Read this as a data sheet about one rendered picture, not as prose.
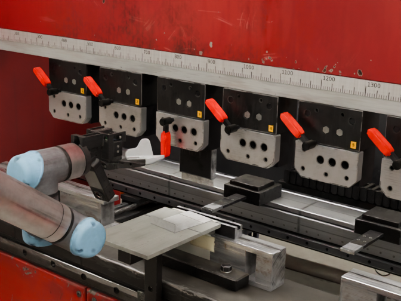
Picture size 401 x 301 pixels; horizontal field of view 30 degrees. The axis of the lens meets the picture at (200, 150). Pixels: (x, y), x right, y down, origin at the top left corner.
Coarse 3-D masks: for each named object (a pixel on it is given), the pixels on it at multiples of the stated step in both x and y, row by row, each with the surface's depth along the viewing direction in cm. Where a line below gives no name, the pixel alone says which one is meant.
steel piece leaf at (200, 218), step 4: (184, 212) 188; (188, 212) 188; (192, 212) 188; (188, 216) 185; (192, 216) 185; (196, 216) 185; (200, 216) 185; (204, 216) 186; (200, 220) 183; (204, 220) 183; (208, 220) 183
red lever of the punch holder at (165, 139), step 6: (162, 120) 178; (168, 120) 179; (168, 126) 180; (162, 132) 180; (168, 132) 180; (162, 138) 179; (168, 138) 180; (162, 144) 180; (168, 144) 180; (162, 150) 180; (168, 150) 181
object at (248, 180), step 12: (240, 180) 204; (252, 180) 204; (264, 180) 204; (228, 192) 204; (240, 192) 202; (252, 192) 199; (264, 192) 199; (276, 192) 204; (216, 204) 193; (228, 204) 194; (252, 204) 200
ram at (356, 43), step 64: (0, 0) 214; (64, 0) 198; (128, 0) 183; (192, 0) 171; (256, 0) 160; (320, 0) 151; (384, 0) 142; (128, 64) 188; (320, 64) 154; (384, 64) 145
